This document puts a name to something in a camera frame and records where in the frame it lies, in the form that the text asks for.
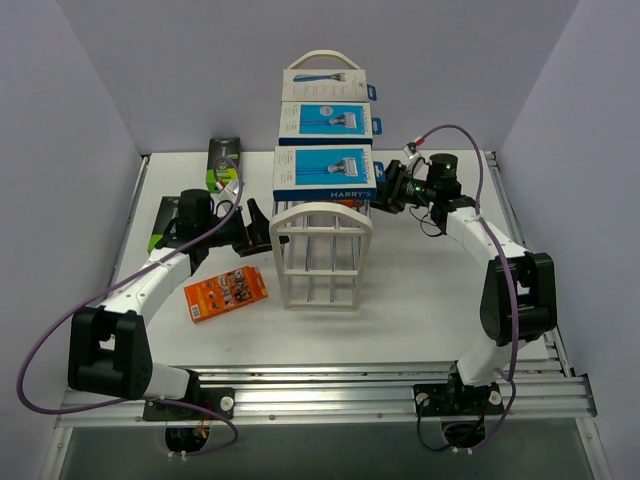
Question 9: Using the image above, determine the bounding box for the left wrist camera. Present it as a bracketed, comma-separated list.
[213, 179, 240, 197]

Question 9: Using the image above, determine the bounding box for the green black razor box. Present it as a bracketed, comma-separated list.
[205, 137, 242, 194]
[147, 196, 180, 253]

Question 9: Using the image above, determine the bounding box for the orange razor box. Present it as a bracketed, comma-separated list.
[184, 266, 268, 324]
[339, 199, 363, 209]

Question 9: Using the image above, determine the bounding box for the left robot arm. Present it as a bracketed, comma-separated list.
[67, 189, 271, 419]

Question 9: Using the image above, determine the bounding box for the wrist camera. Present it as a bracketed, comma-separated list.
[402, 136, 425, 163]
[213, 179, 240, 197]

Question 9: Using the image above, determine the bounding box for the white and chrome shelf rack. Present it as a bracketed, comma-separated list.
[270, 50, 373, 310]

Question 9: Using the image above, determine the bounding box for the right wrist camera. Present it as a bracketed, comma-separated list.
[402, 136, 425, 163]

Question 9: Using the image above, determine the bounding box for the blue Harry's razor box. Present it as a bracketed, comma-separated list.
[272, 145, 385, 202]
[278, 102, 383, 146]

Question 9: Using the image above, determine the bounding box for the green black razor box rear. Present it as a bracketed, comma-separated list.
[205, 137, 242, 194]

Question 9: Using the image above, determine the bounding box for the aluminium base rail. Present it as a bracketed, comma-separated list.
[52, 362, 599, 429]

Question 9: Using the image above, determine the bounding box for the white Harry's razor box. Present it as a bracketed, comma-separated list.
[281, 69, 378, 103]

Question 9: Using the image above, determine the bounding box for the green black razor box front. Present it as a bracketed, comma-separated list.
[147, 196, 180, 253]

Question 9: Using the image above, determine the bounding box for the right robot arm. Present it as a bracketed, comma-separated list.
[371, 153, 557, 416]

